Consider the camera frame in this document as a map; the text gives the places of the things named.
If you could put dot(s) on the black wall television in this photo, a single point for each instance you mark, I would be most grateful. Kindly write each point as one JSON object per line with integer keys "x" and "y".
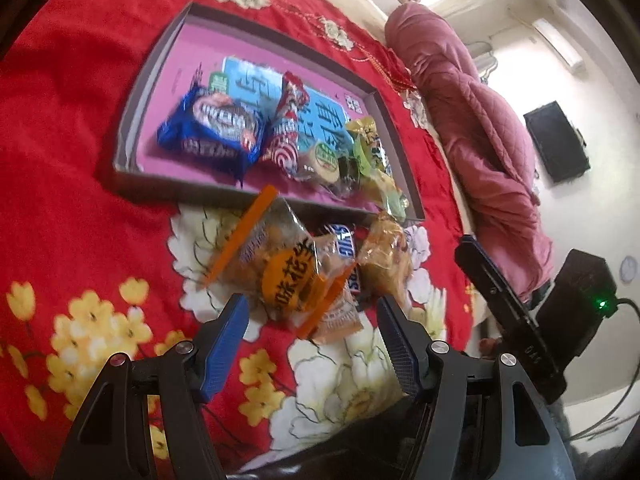
{"x": 557, "y": 142}

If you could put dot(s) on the orange peanut packet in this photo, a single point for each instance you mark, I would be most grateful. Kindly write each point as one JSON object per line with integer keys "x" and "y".
{"x": 290, "y": 270}

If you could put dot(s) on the blue cookie packet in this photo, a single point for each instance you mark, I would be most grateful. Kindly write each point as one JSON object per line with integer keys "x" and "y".
{"x": 215, "y": 125}

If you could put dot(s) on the yellow bread packet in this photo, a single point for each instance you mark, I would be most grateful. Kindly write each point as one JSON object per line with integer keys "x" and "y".
{"x": 372, "y": 142}

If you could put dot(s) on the dark brownie packet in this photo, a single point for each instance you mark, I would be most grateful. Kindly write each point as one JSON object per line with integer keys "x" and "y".
{"x": 347, "y": 170}

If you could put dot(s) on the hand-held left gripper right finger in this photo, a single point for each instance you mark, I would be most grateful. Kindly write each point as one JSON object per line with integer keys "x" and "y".
{"x": 400, "y": 350}

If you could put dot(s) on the white air conditioner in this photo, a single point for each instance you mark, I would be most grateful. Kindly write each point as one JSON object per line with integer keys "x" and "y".
{"x": 557, "y": 42}

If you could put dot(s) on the red white snack packet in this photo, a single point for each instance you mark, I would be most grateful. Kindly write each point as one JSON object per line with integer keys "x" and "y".
{"x": 285, "y": 145}

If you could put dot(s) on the red floral blanket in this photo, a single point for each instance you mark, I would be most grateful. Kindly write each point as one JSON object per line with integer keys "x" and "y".
{"x": 75, "y": 210}

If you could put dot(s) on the light green candy packet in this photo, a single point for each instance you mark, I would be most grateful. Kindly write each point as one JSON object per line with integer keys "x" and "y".
{"x": 397, "y": 205}

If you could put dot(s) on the brown chocolate bar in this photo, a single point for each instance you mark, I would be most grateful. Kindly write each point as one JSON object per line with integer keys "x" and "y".
{"x": 345, "y": 245}

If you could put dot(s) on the green label pastry packet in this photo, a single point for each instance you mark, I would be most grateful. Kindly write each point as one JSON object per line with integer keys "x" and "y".
{"x": 325, "y": 157}

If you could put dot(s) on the clear rice cracker packet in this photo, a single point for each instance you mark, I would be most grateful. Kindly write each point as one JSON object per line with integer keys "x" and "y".
{"x": 387, "y": 255}

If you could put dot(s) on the pink quilt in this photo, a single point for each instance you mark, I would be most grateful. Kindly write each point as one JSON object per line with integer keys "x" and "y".
{"x": 465, "y": 110}

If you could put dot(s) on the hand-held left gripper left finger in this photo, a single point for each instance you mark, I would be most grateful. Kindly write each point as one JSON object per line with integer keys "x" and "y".
{"x": 227, "y": 345}

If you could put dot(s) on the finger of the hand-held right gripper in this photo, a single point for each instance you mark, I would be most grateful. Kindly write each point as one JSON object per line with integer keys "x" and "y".
{"x": 495, "y": 292}

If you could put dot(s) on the round wall clock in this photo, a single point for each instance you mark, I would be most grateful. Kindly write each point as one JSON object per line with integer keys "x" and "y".
{"x": 627, "y": 267}

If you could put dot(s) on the grey cardboard box pink inside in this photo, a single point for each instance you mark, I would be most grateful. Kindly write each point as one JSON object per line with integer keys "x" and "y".
{"x": 200, "y": 50}

